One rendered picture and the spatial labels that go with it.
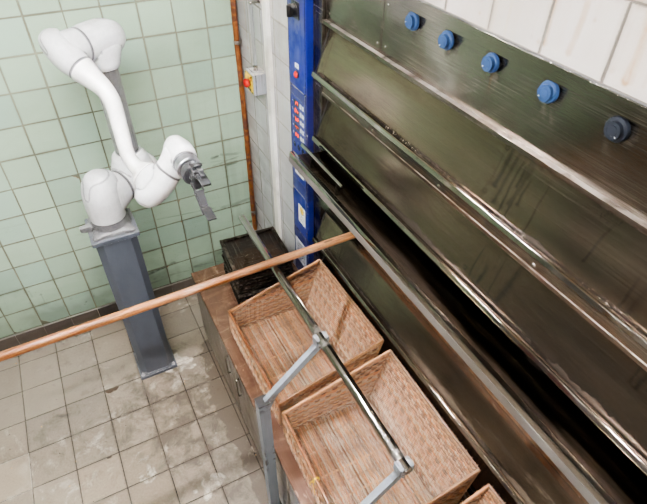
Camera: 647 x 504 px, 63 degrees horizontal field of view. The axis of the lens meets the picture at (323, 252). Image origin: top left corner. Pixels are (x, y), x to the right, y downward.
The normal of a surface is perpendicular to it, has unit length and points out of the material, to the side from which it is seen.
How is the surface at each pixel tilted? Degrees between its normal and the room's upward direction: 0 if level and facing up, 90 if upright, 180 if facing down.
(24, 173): 90
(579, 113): 90
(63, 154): 90
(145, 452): 0
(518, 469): 71
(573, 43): 90
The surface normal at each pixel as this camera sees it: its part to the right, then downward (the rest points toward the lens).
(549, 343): -0.83, 0.02
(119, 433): 0.01, -0.75
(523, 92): -0.89, 0.29
